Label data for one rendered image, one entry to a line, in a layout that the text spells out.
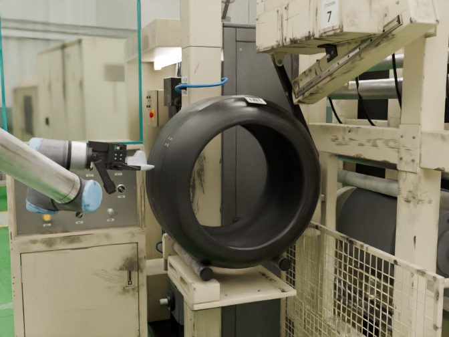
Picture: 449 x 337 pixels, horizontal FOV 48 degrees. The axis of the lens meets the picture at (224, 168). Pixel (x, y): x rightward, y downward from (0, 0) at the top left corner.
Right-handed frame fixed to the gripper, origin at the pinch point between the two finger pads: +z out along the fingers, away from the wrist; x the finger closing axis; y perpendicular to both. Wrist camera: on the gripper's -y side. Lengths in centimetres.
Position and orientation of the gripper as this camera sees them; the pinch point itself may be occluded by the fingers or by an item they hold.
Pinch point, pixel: (150, 168)
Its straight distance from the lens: 161.1
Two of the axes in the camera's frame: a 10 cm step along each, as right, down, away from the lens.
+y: 1.1, -9.9, -0.9
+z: 9.3, 0.8, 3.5
